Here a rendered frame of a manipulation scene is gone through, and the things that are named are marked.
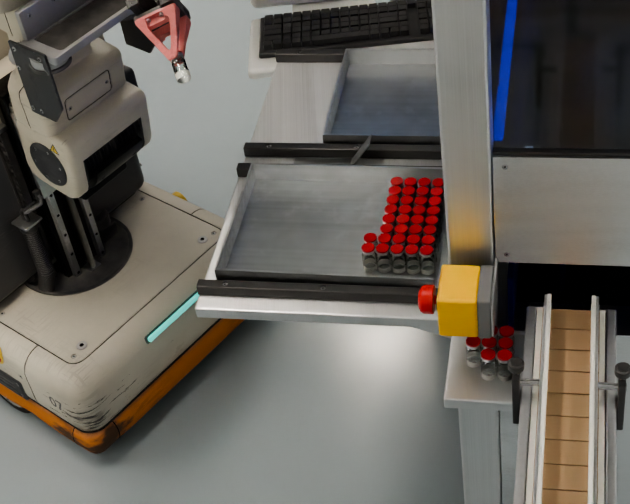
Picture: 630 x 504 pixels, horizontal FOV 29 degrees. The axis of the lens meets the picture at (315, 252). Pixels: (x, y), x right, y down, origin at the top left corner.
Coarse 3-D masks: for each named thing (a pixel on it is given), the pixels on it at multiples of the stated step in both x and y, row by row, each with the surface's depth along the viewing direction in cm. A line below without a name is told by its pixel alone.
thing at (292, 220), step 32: (256, 192) 206; (288, 192) 205; (320, 192) 204; (352, 192) 202; (384, 192) 201; (256, 224) 200; (288, 224) 199; (320, 224) 198; (352, 224) 197; (224, 256) 192; (256, 256) 194; (288, 256) 193; (320, 256) 192; (352, 256) 191
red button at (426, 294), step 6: (420, 288) 166; (426, 288) 166; (432, 288) 165; (420, 294) 165; (426, 294) 165; (432, 294) 165; (420, 300) 165; (426, 300) 165; (432, 300) 165; (420, 306) 165; (426, 306) 165; (432, 306) 165; (426, 312) 166; (432, 312) 166
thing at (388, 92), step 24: (360, 48) 227; (384, 48) 226; (408, 48) 225; (432, 48) 224; (360, 72) 227; (384, 72) 226; (408, 72) 225; (432, 72) 224; (336, 96) 219; (360, 96) 222; (384, 96) 221; (408, 96) 220; (432, 96) 219; (336, 120) 217; (360, 120) 217; (384, 120) 216; (408, 120) 215; (432, 120) 214; (408, 144) 208; (432, 144) 207
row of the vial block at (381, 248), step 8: (392, 184) 196; (400, 184) 196; (392, 192) 194; (400, 192) 194; (392, 200) 193; (384, 208) 192; (392, 208) 191; (384, 216) 190; (392, 216) 190; (384, 224) 189; (392, 224) 190; (384, 232) 188; (392, 232) 188; (384, 240) 186; (392, 240) 189; (376, 248) 185; (384, 248) 185; (376, 256) 186; (384, 256) 185; (384, 264) 186; (384, 272) 187
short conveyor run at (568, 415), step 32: (544, 320) 165; (576, 320) 169; (608, 320) 168; (544, 352) 161; (576, 352) 165; (608, 352) 164; (512, 384) 158; (544, 384) 157; (576, 384) 161; (608, 384) 156; (544, 416) 153; (576, 416) 157; (608, 416) 156; (544, 448) 154; (576, 448) 154; (608, 448) 153; (544, 480) 151; (576, 480) 150; (608, 480) 149
